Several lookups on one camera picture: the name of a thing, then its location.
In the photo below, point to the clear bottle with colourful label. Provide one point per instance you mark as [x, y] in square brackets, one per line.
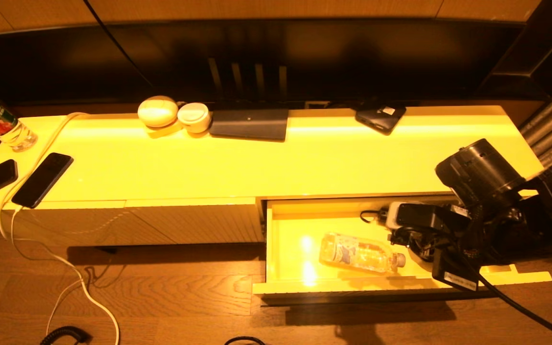
[3, 127]

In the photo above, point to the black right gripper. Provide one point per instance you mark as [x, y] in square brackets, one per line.
[453, 273]

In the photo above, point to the small black labelled device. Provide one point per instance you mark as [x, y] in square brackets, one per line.
[380, 120]

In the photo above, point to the white oval case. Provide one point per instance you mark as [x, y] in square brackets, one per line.
[157, 112]

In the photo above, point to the beige wooden cabinet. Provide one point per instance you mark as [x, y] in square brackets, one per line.
[209, 167]

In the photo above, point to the dark wooden shelf unit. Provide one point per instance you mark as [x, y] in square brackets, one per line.
[544, 48]

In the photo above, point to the clear bottle with white cap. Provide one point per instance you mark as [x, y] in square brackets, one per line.
[357, 253]

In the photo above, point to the black television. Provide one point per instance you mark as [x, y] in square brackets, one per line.
[352, 52]

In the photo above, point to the white round lidded cup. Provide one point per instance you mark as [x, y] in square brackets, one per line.
[193, 117]

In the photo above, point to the cream white drawer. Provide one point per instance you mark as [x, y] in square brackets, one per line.
[295, 225]

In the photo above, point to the black umbrella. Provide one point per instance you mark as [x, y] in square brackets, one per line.
[374, 216]

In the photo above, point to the dark grey flat box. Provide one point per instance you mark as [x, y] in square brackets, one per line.
[249, 123]

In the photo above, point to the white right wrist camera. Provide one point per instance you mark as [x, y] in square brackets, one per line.
[393, 215]

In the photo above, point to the black smartphone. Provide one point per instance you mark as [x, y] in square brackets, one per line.
[41, 179]

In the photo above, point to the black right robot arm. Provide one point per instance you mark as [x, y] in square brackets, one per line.
[482, 172]

